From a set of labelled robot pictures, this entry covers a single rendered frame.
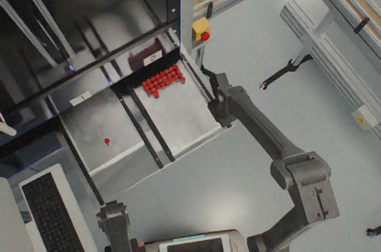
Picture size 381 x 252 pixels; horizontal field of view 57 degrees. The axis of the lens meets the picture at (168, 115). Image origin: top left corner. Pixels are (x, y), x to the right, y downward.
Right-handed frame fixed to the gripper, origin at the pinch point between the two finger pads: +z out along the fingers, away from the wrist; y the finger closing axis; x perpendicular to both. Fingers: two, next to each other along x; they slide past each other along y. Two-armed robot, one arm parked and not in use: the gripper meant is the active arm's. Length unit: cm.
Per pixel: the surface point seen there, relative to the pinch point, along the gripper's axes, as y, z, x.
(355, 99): -19, 60, -84
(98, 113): 32, 21, 40
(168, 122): 12.9, 20.9, 15.4
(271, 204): -48, 108, -24
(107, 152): 14, 21, 45
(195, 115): 9.6, 20.9, 3.7
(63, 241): -9, 25, 78
